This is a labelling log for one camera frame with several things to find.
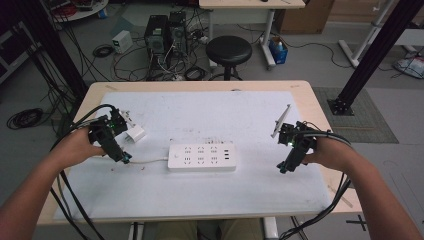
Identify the clear plastic bag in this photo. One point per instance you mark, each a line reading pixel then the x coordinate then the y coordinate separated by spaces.
pixel 410 66

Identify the black metal post with base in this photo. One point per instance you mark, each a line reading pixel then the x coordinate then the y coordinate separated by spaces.
pixel 376 50

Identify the white metal stand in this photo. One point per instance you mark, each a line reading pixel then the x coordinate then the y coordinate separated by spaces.
pixel 363 43

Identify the white power strip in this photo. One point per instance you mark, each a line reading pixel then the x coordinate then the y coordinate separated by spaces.
pixel 201 157

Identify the brown cardboard box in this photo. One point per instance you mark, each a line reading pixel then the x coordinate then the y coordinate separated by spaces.
pixel 305 16

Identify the blue open box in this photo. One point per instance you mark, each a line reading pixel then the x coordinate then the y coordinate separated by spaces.
pixel 279 55

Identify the white table mat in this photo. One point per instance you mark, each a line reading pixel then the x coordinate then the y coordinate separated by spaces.
pixel 206 193

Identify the person's left hand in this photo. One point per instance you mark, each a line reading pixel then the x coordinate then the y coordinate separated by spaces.
pixel 78 146

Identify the large black computer tower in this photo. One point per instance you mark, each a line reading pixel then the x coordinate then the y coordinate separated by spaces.
pixel 156 40

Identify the dark equipment rack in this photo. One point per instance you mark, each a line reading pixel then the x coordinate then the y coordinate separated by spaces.
pixel 13 50

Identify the white power supply unit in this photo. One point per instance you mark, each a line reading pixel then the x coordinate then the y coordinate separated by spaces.
pixel 122 41

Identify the person's leg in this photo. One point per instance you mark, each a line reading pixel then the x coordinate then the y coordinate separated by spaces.
pixel 176 230
pixel 242 230

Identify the person's left leg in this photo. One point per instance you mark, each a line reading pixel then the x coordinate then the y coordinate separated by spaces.
pixel 176 230

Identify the white table leg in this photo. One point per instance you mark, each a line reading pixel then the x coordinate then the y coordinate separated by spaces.
pixel 270 229
pixel 136 231

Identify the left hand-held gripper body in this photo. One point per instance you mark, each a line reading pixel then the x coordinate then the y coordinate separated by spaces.
pixel 106 131

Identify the black round stool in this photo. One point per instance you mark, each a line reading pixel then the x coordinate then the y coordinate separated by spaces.
pixel 228 50

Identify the person's right leg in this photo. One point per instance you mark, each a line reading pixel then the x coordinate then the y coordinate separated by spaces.
pixel 242 230

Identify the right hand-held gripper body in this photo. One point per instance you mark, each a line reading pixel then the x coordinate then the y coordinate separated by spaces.
pixel 300 140

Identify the wooden desk with white legs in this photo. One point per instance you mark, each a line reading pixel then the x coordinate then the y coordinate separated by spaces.
pixel 250 4

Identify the white charger plug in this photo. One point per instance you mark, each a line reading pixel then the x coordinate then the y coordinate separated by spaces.
pixel 136 134

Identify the round white table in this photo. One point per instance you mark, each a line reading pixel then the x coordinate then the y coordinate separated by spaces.
pixel 85 11

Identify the small black computer tower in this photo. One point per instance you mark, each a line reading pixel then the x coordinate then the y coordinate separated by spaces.
pixel 178 31

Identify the person's right hand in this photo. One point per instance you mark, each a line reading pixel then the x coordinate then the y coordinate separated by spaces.
pixel 333 153

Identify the grey floor mat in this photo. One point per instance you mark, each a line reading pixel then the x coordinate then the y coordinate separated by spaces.
pixel 366 126

